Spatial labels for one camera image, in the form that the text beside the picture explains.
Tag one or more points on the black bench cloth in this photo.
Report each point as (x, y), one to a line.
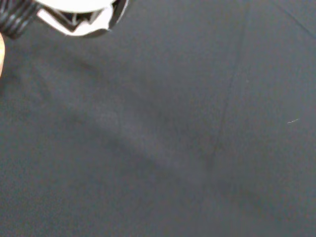
(222, 98)

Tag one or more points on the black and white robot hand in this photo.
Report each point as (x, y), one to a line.
(74, 5)

